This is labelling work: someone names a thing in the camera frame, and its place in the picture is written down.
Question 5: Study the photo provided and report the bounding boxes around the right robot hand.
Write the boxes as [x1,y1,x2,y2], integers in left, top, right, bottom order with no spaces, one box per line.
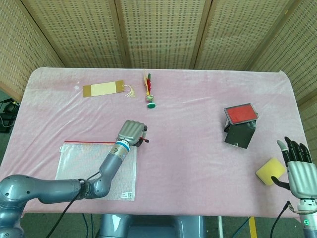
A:
[270,136,317,199]

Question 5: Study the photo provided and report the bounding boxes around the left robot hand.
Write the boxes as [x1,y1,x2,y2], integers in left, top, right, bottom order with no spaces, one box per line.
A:
[116,119,149,147]

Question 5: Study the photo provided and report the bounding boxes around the clear mesh zipper pouch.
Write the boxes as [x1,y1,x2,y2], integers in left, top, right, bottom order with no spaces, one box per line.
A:
[54,138,150,202]

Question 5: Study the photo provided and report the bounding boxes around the feather shuttlecock green base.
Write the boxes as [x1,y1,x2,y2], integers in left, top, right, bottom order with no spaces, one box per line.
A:
[143,69,157,110]

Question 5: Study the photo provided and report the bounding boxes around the yellow sponge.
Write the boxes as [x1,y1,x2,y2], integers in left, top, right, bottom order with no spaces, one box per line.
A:
[255,157,288,186]

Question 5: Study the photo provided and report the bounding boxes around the gold cream tasselled bookmark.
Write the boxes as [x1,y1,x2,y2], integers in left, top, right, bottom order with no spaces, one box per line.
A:
[82,79,136,99]

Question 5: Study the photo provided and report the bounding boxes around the pink table cloth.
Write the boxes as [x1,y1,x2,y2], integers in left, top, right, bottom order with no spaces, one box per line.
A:
[0,66,317,219]

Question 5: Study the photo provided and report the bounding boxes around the black red ink pad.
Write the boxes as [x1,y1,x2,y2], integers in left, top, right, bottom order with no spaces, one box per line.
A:
[223,102,260,150]

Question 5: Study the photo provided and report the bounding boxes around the grey robot torso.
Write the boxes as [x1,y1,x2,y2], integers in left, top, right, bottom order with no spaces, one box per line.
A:
[98,213,206,238]

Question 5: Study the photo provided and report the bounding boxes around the woven bamboo folding screen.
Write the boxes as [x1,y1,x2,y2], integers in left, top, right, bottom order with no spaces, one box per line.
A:
[0,0,317,159]

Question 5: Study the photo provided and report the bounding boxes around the black floor equipment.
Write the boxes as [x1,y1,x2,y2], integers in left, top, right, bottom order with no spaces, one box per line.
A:
[0,98,19,133]

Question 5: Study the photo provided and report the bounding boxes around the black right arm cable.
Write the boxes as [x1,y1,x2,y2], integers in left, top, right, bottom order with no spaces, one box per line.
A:
[269,200,302,238]

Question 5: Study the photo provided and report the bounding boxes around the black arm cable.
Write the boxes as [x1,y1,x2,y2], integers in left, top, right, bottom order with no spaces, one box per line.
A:
[269,200,302,238]
[47,171,103,238]

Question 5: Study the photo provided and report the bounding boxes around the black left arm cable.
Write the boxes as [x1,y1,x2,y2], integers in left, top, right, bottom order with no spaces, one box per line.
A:
[47,171,103,238]

